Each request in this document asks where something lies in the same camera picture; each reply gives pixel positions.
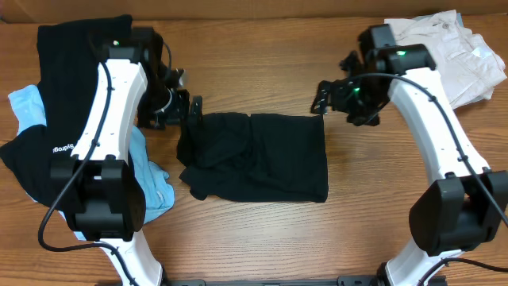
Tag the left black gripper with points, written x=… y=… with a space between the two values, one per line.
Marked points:
x=184 y=106

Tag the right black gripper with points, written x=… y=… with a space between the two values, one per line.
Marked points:
x=338 y=90

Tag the black t-shirt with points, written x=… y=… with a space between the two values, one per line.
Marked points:
x=255 y=158

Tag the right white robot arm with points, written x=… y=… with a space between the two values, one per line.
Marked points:
x=466 y=200

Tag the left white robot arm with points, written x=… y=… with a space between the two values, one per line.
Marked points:
x=98 y=192

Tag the black logo garment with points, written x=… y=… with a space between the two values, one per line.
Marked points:
x=52 y=114

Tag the white folded shirt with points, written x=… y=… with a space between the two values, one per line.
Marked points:
x=469 y=68

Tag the light blue garment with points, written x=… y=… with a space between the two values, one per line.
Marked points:
x=155 y=178

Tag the cardboard back panel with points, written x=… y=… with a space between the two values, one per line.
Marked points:
x=53 y=11

